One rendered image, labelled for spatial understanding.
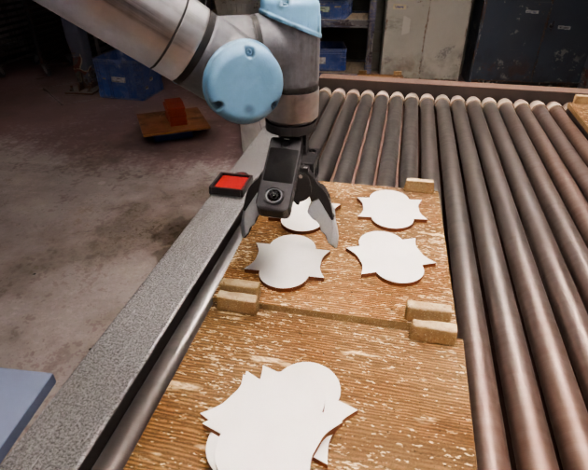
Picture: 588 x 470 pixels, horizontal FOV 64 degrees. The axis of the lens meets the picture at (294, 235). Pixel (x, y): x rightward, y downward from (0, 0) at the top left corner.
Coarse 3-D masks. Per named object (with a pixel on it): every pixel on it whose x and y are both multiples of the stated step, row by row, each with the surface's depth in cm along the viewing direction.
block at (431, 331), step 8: (416, 320) 62; (416, 328) 61; (424, 328) 61; (432, 328) 60; (440, 328) 60; (448, 328) 60; (456, 328) 60; (416, 336) 62; (424, 336) 61; (432, 336) 61; (440, 336) 61; (448, 336) 60; (448, 344) 61
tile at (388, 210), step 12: (384, 192) 95; (396, 192) 95; (372, 204) 91; (384, 204) 91; (396, 204) 91; (408, 204) 91; (360, 216) 88; (372, 216) 87; (384, 216) 87; (396, 216) 87; (408, 216) 87; (420, 216) 87; (384, 228) 85; (396, 228) 84; (408, 228) 85
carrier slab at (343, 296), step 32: (352, 192) 97; (416, 192) 97; (256, 224) 87; (352, 224) 87; (416, 224) 87; (256, 256) 78; (352, 256) 78; (320, 288) 71; (352, 288) 71; (384, 288) 71; (416, 288) 71; (448, 288) 71; (352, 320) 67; (384, 320) 66
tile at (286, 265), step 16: (288, 240) 81; (304, 240) 81; (272, 256) 77; (288, 256) 77; (304, 256) 77; (320, 256) 77; (256, 272) 74; (272, 272) 73; (288, 272) 73; (304, 272) 73; (320, 272) 73; (272, 288) 71; (288, 288) 70
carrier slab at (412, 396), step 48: (240, 336) 63; (288, 336) 63; (336, 336) 63; (384, 336) 63; (192, 384) 56; (240, 384) 56; (384, 384) 56; (432, 384) 56; (144, 432) 51; (192, 432) 51; (336, 432) 51; (384, 432) 51; (432, 432) 51
